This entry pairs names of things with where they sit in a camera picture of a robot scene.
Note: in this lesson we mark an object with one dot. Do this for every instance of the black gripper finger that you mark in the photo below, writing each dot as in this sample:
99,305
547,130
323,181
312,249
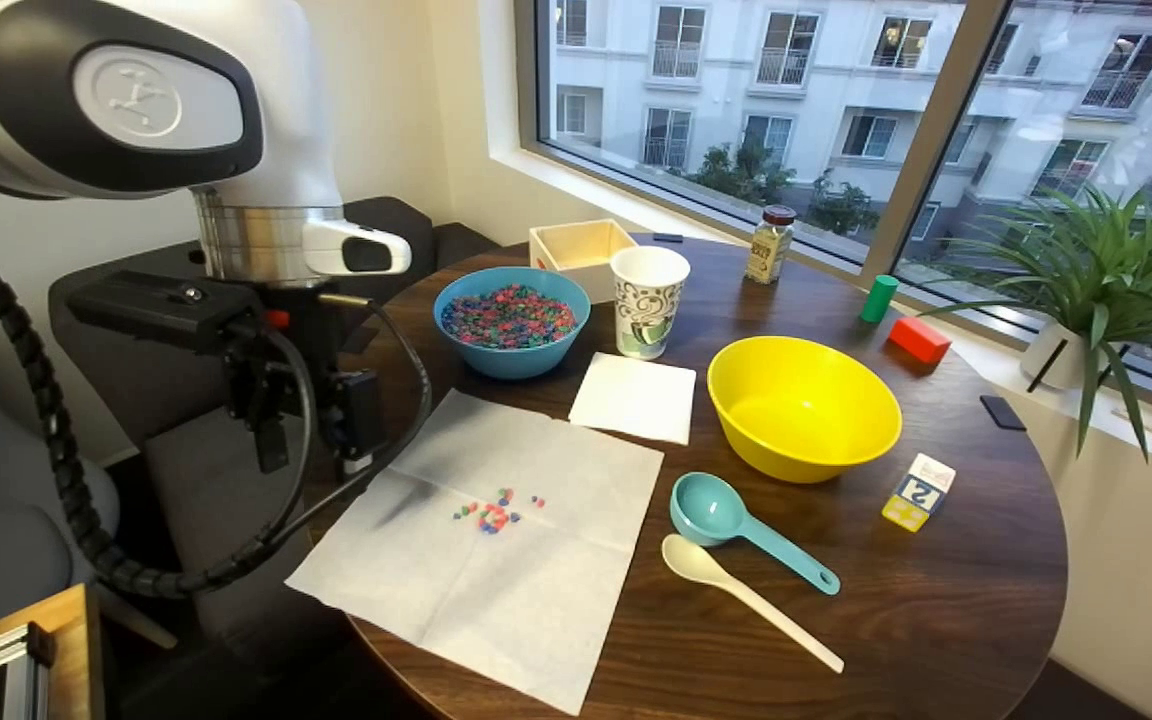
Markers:
360,426
274,433

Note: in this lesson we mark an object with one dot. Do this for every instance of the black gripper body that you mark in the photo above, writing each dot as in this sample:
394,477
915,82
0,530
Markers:
319,349

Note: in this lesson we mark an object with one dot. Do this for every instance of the small pile of colourful beads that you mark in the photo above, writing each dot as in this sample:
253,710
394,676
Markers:
496,517

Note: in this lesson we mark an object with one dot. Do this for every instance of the large white paper towel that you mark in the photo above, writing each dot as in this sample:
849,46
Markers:
538,601

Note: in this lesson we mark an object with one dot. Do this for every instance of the blue bowl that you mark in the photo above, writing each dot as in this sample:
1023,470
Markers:
511,366

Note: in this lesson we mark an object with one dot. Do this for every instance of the colourful beads in bowl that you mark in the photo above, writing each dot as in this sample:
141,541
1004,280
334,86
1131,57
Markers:
515,317

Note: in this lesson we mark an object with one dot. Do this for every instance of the yellow bowl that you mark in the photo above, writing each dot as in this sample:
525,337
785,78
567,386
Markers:
803,415

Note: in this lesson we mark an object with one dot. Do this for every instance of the dark grey sofa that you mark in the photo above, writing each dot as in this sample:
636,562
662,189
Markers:
201,493

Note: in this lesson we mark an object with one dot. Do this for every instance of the small white folded napkin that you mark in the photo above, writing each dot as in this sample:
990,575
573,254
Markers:
635,396

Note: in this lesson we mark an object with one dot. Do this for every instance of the white wooden box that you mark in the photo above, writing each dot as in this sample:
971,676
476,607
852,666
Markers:
578,247

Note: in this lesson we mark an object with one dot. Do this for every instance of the wooden cart with aluminium rails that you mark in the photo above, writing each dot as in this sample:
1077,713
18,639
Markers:
60,642

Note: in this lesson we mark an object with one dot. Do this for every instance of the printed paper cup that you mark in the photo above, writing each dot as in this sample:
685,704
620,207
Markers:
650,314

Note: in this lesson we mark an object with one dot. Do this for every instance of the cream plastic spoon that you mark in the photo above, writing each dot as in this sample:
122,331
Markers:
690,559

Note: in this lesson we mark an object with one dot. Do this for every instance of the teal measuring scoop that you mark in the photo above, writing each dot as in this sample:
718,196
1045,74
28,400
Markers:
704,508

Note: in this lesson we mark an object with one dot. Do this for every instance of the black table edge pad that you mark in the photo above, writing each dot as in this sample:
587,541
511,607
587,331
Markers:
1003,415
664,240

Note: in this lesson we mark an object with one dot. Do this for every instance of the spice jar with dark lid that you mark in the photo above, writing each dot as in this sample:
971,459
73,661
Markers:
766,254

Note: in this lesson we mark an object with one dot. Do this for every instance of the white apartment building outside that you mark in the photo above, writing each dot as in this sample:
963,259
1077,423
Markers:
737,82

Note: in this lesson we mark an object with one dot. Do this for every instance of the green block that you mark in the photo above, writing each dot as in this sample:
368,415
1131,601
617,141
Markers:
878,303

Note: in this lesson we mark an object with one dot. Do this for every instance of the yellow and white small box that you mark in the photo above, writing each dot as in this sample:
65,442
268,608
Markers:
916,497

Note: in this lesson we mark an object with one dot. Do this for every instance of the red block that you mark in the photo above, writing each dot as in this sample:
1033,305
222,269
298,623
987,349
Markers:
916,342

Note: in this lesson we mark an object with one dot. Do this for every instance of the potted green plant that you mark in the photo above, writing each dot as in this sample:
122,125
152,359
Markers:
1108,267

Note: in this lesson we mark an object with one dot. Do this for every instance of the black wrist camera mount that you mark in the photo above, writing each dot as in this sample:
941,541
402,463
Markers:
163,311

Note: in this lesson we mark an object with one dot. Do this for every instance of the window frame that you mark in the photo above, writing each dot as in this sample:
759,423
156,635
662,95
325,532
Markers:
938,132

